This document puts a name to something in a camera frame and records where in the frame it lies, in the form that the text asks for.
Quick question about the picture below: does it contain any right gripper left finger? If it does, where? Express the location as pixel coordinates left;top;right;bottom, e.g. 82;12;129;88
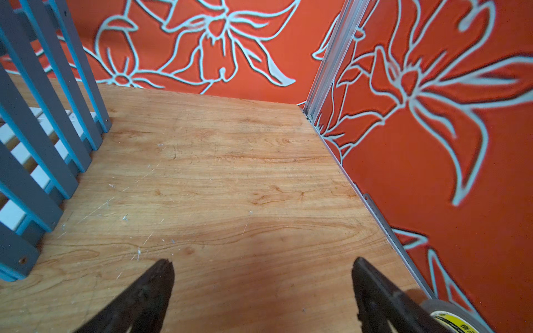
76;259;175;332

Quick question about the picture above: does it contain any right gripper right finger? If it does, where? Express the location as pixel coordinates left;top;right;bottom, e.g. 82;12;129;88
351;257;448;333

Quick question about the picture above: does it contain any blue white picket shelf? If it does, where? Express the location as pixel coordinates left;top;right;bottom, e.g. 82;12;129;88
1;1;112;282

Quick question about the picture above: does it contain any brown tape roll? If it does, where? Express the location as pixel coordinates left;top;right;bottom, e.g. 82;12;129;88
421;299;493;333

